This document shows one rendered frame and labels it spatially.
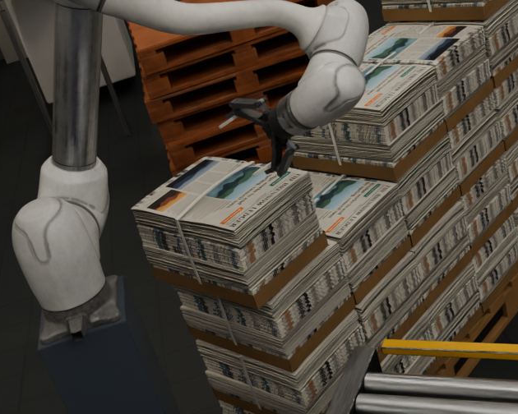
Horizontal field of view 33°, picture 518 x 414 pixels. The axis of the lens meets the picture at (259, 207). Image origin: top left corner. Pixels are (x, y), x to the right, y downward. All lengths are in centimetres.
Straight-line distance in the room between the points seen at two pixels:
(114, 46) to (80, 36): 458
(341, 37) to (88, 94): 56
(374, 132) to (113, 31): 420
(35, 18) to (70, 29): 454
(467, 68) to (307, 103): 108
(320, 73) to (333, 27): 12
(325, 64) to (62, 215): 63
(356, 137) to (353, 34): 69
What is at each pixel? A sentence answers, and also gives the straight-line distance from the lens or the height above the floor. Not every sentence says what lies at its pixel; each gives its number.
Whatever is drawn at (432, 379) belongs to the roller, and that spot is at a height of 80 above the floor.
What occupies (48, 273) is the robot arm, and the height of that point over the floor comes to 116.
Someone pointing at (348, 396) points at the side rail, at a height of 80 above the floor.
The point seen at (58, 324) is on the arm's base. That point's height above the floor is 103.
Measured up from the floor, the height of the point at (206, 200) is 106.
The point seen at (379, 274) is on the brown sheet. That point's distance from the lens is 248.
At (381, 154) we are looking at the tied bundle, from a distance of 246.
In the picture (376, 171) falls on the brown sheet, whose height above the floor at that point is 86.
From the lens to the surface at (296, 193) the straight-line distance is 213.
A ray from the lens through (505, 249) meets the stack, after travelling 310.
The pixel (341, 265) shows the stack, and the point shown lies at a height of 75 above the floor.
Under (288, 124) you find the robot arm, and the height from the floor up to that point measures 129.
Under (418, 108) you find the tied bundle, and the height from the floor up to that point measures 97.
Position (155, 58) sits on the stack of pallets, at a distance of 448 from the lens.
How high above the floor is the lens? 201
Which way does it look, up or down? 28 degrees down
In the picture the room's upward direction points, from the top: 17 degrees counter-clockwise
